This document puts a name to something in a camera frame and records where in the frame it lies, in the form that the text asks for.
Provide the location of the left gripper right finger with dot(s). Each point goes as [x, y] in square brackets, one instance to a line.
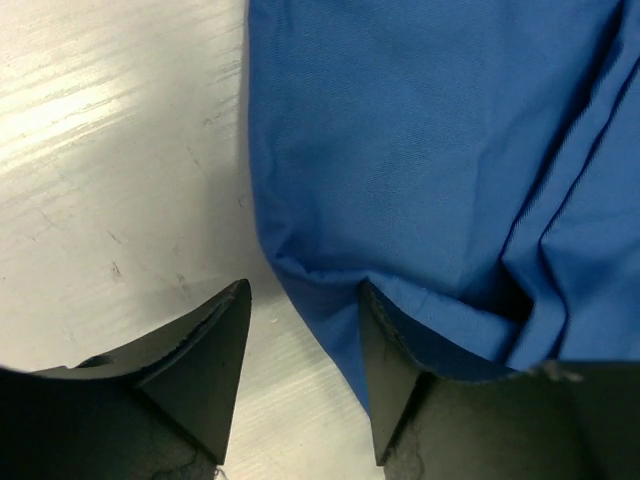
[402, 358]

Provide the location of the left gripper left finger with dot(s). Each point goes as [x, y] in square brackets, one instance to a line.
[186, 371]

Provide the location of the blue surgical drape cloth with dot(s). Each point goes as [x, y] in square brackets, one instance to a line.
[476, 161]

